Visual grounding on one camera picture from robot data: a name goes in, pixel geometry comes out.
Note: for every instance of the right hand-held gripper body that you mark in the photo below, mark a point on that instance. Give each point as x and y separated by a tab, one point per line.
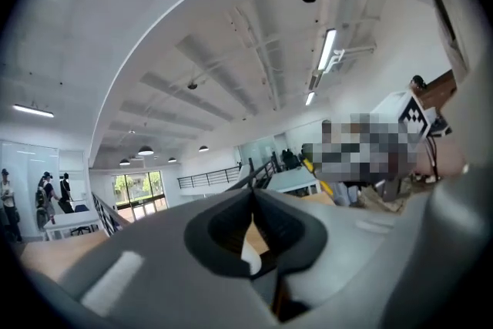
400	108

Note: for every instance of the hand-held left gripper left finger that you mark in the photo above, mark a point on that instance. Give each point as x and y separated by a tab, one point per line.
173	273

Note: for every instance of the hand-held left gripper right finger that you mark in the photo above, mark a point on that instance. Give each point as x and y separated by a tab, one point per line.
327	250

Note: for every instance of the yellow tool handle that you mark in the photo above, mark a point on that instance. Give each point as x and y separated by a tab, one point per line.
326	187

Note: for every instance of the person's right forearm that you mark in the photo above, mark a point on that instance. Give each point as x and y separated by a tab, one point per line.
447	158

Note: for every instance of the wooden table white legs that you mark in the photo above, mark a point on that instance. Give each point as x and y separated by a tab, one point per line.
50	254
256	239

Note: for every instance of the glass door green view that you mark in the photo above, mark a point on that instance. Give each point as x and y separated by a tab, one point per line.
140	196

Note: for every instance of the black metal railing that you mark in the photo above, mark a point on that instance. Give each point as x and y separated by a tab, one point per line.
109	215
208	178

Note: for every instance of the short ceiling tube light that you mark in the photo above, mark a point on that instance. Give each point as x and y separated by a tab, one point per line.
310	98

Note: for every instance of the long ceiling tube light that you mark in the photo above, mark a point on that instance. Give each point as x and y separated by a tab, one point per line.
327	49

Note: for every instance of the dark ceiling dome fixture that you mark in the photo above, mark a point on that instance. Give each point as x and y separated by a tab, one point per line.
192	85

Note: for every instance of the narrow ceiling strip light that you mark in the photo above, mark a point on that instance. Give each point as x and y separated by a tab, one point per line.
33	111

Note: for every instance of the white ceiling bracket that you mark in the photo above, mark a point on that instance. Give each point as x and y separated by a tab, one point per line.
338	57

